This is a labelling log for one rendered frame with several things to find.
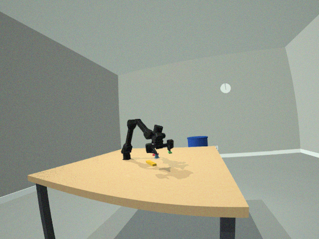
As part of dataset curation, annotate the yellow bar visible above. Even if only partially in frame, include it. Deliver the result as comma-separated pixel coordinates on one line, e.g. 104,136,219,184
146,160,157,166

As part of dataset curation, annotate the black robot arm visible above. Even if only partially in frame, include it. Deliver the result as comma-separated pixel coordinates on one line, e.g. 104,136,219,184
121,119,165,160

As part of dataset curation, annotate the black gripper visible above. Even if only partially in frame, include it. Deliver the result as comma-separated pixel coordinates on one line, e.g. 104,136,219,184
145,139,174,155

